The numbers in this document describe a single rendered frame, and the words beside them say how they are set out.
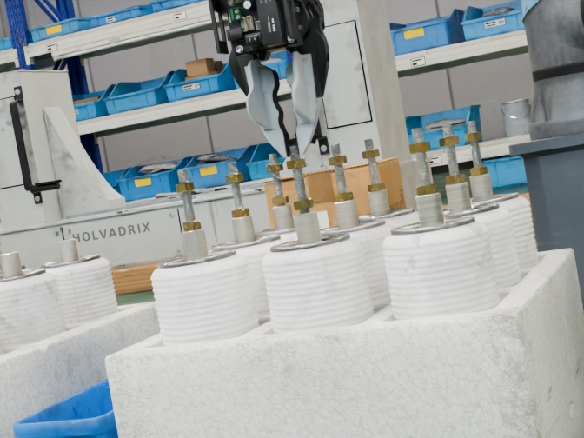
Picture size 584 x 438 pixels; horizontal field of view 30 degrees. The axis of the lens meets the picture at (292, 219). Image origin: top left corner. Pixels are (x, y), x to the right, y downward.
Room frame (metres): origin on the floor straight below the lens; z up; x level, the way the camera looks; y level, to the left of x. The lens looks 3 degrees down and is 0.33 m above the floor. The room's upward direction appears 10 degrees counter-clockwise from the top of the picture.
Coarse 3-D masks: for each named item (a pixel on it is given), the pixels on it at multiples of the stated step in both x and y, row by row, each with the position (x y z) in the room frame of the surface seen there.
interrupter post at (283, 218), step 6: (288, 204) 1.28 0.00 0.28; (276, 210) 1.27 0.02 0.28; (282, 210) 1.26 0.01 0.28; (288, 210) 1.27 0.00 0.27; (276, 216) 1.27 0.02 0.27; (282, 216) 1.26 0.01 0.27; (288, 216) 1.27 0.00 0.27; (276, 222) 1.27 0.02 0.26; (282, 222) 1.26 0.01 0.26; (288, 222) 1.26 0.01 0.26; (276, 228) 1.27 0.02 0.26; (282, 228) 1.26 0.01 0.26; (288, 228) 1.26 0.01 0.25
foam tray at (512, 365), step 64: (384, 320) 0.96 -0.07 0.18; (448, 320) 0.89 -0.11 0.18; (512, 320) 0.87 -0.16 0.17; (576, 320) 1.17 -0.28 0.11; (128, 384) 1.00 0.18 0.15; (192, 384) 0.98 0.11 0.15; (256, 384) 0.96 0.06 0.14; (320, 384) 0.93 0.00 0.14; (384, 384) 0.91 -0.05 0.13; (448, 384) 0.89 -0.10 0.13; (512, 384) 0.87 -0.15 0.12; (576, 384) 1.10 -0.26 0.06
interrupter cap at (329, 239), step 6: (336, 234) 1.03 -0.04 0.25; (342, 234) 1.02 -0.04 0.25; (348, 234) 1.01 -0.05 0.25; (324, 240) 1.02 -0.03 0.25; (330, 240) 0.98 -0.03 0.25; (336, 240) 0.98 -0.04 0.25; (342, 240) 0.99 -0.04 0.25; (276, 246) 1.02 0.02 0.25; (282, 246) 1.01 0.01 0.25; (288, 246) 1.00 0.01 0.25; (294, 246) 0.98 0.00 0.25; (300, 246) 0.98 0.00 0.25; (306, 246) 0.97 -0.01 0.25; (312, 246) 0.97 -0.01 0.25; (318, 246) 0.97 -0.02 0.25
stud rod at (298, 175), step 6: (294, 150) 1.01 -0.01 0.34; (294, 156) 1.01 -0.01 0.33; (300, 156) 1.01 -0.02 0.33; (300, 168) 1.01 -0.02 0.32; (294, 174) 1.01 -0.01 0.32; (300, 174) 1.01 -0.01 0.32; (294, 180) 1.01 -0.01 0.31; (300, 180) 1.01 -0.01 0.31; (300, 186) 1.01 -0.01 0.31; (300, 192) 1.01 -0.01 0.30; (306, 192) 1.01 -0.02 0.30; (300, 198) 1.01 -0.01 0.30; (306, 198) 1.01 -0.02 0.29; (300, 210) 1.01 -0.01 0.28; (306, 210) 1.01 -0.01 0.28
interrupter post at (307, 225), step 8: (296, 216) 1.00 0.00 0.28; (304, 216) 1.00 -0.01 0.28; (312, 216) 1.00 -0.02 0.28; (296, 224) 1.01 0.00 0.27; (304, 224) 1.00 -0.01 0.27; (312, 224) 1.00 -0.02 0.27; (296, 232) 1.01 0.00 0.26; (304, 232) 1.00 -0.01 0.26; (312, 232) 1.00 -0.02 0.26; (320, 232) 1.01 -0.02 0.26; (304, 240) 1.00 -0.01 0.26; (312, 240) 1.00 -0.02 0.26; (320, 240) 1.01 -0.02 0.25
